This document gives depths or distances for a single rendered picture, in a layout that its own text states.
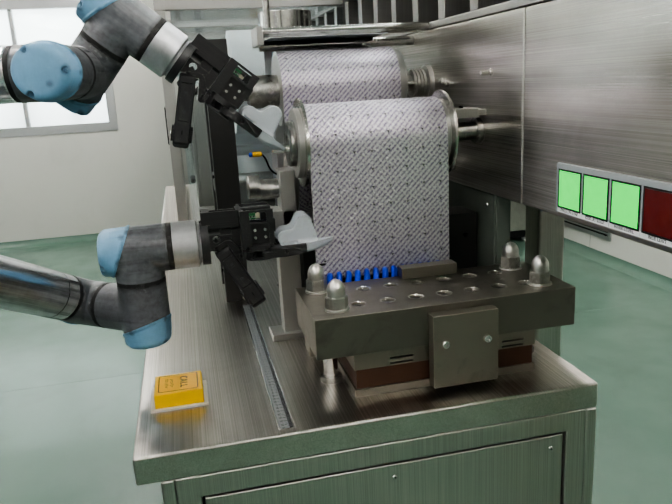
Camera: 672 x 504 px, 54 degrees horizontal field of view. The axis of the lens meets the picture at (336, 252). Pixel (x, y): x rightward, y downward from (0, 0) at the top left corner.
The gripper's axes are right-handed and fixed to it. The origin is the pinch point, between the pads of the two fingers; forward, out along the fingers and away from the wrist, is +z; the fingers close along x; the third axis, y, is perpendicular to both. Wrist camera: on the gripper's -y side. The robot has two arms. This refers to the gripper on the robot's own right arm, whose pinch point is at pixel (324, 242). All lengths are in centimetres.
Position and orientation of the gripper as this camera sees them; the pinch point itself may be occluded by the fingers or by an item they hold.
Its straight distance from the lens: 110.4
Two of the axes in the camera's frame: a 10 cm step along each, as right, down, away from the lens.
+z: 9.7, -1.1, 2.1
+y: -0.5, -9.7, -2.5
